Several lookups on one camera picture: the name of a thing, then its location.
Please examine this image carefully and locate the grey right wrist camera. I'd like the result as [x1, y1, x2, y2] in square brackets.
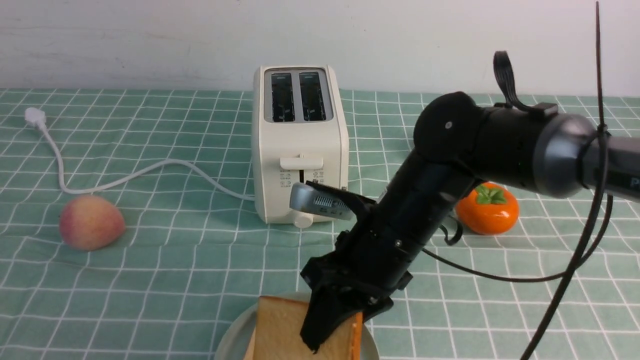
[289, 182, 354, 221]

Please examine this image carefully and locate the orange persimmon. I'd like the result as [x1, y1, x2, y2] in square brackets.
[454, 182, 521, 236]

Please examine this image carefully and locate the pink peach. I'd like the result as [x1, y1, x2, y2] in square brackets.
[58, 194, 126, 252]

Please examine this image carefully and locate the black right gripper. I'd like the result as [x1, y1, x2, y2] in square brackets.
[301, 200, 426, 354]

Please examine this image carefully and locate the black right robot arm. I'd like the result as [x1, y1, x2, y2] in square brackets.
[300, 91, 639, 360]

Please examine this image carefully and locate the toast slice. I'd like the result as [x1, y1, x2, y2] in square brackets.
[244, 296, 351, 360]
[349, 312, 364, 360]

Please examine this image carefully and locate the pale blue plate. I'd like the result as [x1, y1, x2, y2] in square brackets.
[215, 292, 380, 360]

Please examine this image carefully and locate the white toaster power cable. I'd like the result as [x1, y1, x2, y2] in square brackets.
[24, 107, 256, 202]

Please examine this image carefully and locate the white two-slot toaster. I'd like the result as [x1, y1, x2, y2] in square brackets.
[251, 64, 350, 229]

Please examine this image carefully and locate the green checked tablecloth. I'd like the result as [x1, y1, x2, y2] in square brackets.
[0, 88, 640, 360]

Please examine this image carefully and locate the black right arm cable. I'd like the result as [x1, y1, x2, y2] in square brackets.
[420, 0, 616, 360]

